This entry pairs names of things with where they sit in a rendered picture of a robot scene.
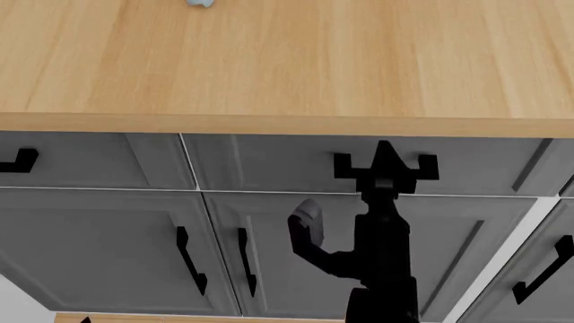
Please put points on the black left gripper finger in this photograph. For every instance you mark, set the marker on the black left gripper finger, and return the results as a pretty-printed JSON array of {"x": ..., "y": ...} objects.
[{"x": 86, "y": 320}]

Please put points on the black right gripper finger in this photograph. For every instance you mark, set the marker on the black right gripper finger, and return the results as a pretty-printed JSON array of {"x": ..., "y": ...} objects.
[
  {"x": 394, "y": 159},
  {"x": 379, "y": 158}
]

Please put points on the wide grey drawer front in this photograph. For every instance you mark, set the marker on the wide grey drawer front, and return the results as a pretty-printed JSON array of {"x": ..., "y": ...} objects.
[{"x": 278, "y": 161}]

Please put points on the wide grey cabinet door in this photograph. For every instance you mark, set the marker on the wide grey cabinet door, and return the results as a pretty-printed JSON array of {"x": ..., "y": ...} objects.
[{"x": 453, "y": 249}]

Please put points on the small pale blue object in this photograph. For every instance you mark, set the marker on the small pale blue object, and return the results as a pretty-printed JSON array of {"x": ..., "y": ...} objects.
[{"x": 199, "y": 2}]

